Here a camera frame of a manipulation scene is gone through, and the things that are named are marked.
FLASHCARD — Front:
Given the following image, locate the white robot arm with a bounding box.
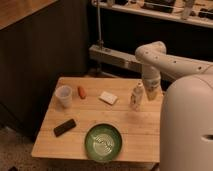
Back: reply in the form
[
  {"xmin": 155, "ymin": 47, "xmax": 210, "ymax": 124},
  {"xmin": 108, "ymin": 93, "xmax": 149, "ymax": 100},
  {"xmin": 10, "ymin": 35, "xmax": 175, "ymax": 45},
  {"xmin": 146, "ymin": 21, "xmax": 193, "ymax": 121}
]
[{"xmin": 135, "ymin": 41, "xmax": 213, "ymax": 171}]

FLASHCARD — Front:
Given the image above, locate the clear plastic bottle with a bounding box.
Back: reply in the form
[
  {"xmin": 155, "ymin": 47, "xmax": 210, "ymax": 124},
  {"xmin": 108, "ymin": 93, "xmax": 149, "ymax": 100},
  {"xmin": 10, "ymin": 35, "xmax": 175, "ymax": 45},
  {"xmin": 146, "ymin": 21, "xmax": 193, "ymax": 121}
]
[{"xmin": 130, "ymin": 82, "xmax": 144, "ymax": 111}]

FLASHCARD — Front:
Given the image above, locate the green bowl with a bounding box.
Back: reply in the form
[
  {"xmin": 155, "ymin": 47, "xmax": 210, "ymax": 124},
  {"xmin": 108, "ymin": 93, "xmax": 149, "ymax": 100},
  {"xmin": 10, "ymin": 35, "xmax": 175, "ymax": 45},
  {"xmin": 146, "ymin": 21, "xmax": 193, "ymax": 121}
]
[{"xmin": 84, "ymin": 123, "xmax": 122, "ymax": 163}]

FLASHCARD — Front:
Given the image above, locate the white sponge block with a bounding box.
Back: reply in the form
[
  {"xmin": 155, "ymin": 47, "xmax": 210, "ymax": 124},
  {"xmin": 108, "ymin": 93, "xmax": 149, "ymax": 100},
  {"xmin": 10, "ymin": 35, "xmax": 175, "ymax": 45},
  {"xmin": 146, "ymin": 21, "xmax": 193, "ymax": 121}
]
[{"xmin": 99, "ymin": 91, "xmax": 118, "ymax": 105}]

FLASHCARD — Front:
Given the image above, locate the clear plastic cup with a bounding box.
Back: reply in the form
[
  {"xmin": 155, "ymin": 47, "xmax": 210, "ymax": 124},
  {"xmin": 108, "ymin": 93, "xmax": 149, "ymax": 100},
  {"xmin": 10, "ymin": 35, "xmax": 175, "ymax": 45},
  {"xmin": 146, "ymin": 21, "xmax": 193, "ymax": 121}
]
[{"xmin": 55, "ymin": 85, "xmax": 72, "ymax": 108}]

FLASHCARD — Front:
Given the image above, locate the dark wooden cabinet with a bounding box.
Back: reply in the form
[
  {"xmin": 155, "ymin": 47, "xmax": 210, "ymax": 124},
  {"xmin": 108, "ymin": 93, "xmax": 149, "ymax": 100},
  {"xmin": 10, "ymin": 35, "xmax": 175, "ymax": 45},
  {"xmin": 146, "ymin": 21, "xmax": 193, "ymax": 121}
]
[{"xmin": 0, "ymin": 0, "xmax": 89, "ymax": 140}]

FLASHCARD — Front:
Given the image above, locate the orange carrot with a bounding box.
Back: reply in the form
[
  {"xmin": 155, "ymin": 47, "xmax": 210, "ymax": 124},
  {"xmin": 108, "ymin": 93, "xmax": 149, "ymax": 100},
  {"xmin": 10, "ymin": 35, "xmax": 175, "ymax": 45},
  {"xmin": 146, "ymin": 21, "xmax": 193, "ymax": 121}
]
[{"xmin": 78, "ymin": 86, "xmax": 86, "ymax": 99}]

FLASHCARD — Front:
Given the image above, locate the wooden table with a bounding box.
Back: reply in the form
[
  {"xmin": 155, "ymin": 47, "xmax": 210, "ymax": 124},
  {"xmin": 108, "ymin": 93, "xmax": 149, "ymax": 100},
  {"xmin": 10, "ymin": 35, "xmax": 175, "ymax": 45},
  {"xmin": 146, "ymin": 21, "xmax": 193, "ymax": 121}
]
[{"xmin": 31, "ymin": 77, "xmax": 163, "ymax": 162}]

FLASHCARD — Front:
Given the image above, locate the black rectangular bar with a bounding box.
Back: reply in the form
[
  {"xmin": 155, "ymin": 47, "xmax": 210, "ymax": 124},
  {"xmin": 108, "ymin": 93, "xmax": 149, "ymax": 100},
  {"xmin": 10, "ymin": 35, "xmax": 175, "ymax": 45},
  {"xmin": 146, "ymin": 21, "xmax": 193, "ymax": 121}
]
[{"xmin": 53, "ymin": 119, "xmax": 76, "ymax": 137}]

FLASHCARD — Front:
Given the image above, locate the metal shelf rack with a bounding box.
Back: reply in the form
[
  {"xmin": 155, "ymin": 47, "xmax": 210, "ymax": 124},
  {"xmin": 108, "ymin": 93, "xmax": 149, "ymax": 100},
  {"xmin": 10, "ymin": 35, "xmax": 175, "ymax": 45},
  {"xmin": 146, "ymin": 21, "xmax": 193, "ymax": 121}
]
[{"xmin": 88, "ymin": 0, "xmax": 213, "ymax": 83}]

